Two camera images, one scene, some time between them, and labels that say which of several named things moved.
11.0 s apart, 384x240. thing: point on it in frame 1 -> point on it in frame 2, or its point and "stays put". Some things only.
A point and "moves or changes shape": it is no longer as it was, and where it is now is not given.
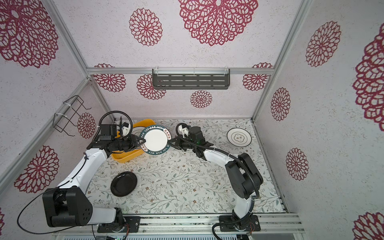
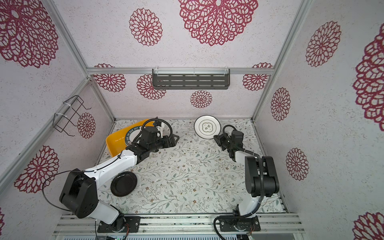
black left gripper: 132,145 -> 167,144
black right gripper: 180,147 -> 221,138
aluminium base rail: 162,224 stays put
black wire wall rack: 72,107 stays put
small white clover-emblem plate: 239,137 -> 206,126
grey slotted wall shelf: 191,79 stays put
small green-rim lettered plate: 156,137 moves or changes shape
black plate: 123,183 stays put
